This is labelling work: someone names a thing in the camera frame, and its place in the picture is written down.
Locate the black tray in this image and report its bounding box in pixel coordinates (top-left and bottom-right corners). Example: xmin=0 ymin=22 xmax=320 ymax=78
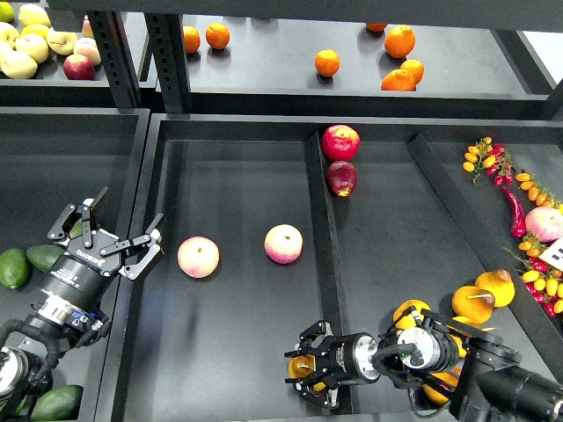
xmin=109 ymin=115 xmax=562 ymax=421
xmin=1 ymin=107 xmax=150 ymax=421

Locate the dark red apple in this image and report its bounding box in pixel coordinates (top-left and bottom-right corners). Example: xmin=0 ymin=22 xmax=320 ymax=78
xmin=325 ymin=161 xmax=358 ymax=198

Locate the pink apple centre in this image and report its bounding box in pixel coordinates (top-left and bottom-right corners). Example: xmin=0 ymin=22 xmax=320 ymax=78
xmin=264 ymin=224 xmax=303 ymax=265

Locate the yellow pear by divider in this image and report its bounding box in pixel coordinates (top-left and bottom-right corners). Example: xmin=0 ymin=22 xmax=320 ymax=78
xmin=475 ymin=269 xmax=515 ymax=308

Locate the lower cherry tomato bunch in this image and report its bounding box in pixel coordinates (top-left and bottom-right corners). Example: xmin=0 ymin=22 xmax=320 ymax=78
xmin=504 ymin=234 xmax=562 ymax=318

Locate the upper cherry tomato bunch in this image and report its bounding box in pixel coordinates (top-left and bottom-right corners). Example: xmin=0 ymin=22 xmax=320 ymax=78
xmin=463 ymin=136 xmax=514 ymax=186

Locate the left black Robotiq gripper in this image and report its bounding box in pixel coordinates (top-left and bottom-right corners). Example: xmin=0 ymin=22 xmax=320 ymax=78
xmin=47 ymin=186 xmax=164 ymax=281

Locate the black perforated shelf post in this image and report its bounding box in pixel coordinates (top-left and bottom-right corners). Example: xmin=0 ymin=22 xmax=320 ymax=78
xmin=86 ymin=11 xmax=142 ymax=108
xmin=144 ymin=13 xmax=193 ymax=114

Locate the orange far left shelf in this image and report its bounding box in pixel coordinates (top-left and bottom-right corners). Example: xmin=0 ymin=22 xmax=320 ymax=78
xmin=182 ymin=25 xmax=201 ymax=55

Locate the red chili pepper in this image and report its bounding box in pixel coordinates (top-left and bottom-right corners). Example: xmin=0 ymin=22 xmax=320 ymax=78
xmin=501 ymin=186 xmax=526 ymax=238

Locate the black upper left shelf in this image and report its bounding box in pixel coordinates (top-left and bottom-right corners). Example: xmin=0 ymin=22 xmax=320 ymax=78
xmin=0 ymin=0 xmax=153 ymax=109

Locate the white price label card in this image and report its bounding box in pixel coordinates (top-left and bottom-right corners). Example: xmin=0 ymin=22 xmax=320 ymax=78
xmin=539 ymin=237 xmax=563 ymax=271

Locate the pale yellow apple middle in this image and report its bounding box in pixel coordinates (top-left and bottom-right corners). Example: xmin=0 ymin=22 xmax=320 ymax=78
xmin=15 ymin=33 xmax=49 ymax=64

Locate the black perforated shelf post left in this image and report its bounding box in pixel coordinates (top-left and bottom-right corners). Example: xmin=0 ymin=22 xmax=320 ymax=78
xmin=86 ymin=11 xmax=142 ymax=108

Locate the black perforated shelf post right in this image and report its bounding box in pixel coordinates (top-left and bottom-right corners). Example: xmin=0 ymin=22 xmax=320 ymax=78
xmin=144 ymin=13 xmax=193 ymax=114

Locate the black middle tray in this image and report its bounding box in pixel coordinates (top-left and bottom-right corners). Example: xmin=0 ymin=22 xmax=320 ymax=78
xmin=109 ymin=115 xmax=562 ymax=421

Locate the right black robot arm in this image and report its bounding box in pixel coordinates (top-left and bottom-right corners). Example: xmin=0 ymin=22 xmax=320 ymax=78
xmin=284 ymin=306 xmax=562 ymax=421

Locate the pale yellow apple front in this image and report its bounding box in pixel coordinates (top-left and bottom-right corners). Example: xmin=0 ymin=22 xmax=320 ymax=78
xmin=1 ymin=51 xmax=38 ymax=79

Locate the red apple upper shelf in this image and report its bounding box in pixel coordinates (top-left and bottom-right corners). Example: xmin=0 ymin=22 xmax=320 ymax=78
xmin=63 ymin=54 xmax=96 ymax=81

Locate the dark green avocado middle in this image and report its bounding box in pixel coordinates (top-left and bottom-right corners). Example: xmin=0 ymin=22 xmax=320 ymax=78
xmin=26 ymin=244 xmax=64 ymax=273

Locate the bright green avocado far left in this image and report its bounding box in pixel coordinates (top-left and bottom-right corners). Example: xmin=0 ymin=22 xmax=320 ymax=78
xmin=1 ymin=248 xmax=31 ymax=289

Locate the pale yellow apple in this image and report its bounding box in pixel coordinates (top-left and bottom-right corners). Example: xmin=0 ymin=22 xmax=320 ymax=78
xmin=1 ymin=51 xmax=38 ymax=79
xmin=15 ymin=33 xmax=49 ymax=64
xmin=47 ymin=28 xmax=78 ymax=56

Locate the yellow pear bottom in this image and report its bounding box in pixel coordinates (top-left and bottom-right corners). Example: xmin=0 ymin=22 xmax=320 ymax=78
xmin=423 ymin=367 xmax=461 ymax=407

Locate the pink apple left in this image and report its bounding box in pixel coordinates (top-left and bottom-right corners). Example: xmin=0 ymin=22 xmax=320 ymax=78
xmin=177 ymin=236 xmax=220 ymax=279

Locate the black left tray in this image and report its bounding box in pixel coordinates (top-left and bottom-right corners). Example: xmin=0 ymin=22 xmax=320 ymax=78
xmin=1 ymin=107 xmax=150 ymax=421

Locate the pale yellow pear top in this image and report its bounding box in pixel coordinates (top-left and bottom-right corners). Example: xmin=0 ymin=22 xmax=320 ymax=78
xmin=18 ymin=4 xmax=51 ymax=27

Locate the light green avocado top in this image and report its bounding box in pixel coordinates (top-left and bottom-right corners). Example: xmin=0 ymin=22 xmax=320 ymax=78
xmin=69 ymin=218 xmax=83 ymax=239

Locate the pink peach upper shelf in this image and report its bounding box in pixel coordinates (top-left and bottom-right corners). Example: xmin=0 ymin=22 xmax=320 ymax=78
xmin=73 ymin=38 xmax=101 ymax=67

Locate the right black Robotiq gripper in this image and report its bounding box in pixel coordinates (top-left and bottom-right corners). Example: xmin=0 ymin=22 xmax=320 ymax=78
xmin=284 ymin=320 xmax=345 ymax=409

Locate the bright red apple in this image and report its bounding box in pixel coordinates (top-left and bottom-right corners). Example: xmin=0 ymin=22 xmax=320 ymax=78
xmin=321 ymin=125 xmax=361 ymax=162

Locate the pink apple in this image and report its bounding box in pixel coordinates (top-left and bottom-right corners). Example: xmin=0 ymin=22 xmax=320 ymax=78
xmin=177 ymin=236 xmax=220 ymax=279
xmin=264 ymin=224 xmax=303 ymax=265

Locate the pale yellow apple right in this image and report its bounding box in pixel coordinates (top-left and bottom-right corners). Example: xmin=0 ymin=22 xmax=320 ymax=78
xmin=47 ymin=28 xmax=78 ymax=56

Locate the dark avocado bottom left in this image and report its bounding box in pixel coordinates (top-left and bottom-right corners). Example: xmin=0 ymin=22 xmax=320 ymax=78
xmin=31 ymin=385 xmax=84 ymax=421

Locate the yellow lemon upper shelf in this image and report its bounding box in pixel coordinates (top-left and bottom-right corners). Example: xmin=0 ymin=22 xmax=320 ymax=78
xmin=20 ymin=24 xmax=49 ymax=40

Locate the green lime corner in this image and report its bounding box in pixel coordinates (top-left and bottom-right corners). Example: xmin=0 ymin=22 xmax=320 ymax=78
xmin=0 ymin=2 xmax=15 ymax=23

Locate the pale apple left edge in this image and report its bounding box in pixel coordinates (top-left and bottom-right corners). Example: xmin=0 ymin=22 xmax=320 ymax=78
xmin=0 ymin=22 xmax=20 ymax=47

